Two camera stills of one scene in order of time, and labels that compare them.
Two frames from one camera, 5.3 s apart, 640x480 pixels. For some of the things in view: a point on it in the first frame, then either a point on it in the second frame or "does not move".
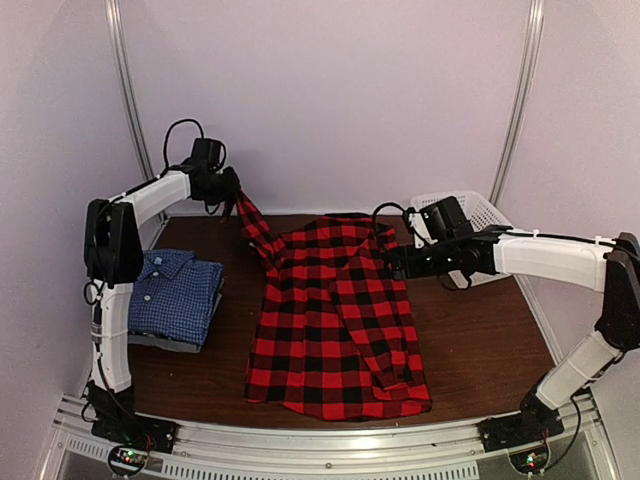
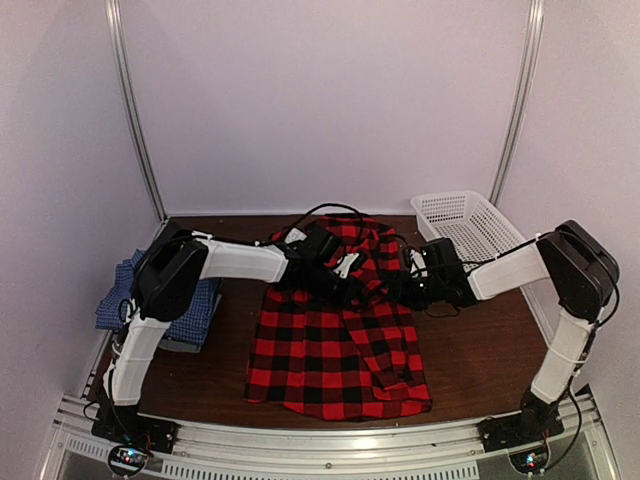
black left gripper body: x=220 y=188 → x=331 y=294
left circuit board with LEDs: x=127 y=460 does not move
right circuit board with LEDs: x=530 y=461 does not move
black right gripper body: x=442 y=261 → x=419 y=296
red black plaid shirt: x=330 y=338 does not move
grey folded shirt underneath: x=177 y=344 does not move
